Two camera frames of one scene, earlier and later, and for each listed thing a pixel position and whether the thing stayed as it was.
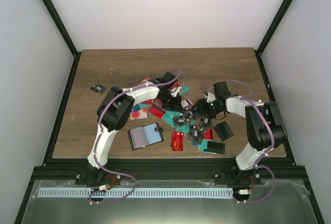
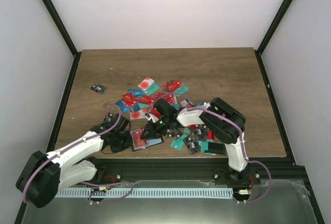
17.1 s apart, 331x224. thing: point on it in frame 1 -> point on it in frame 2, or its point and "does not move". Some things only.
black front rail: (167, 169) does not move
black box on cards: (216, 147) does not move
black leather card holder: (144, 136) does not move
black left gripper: (175, 106) -> (128, 145)
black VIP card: (98, 88) does not move
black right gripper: (201, 109) -> (151, 129)
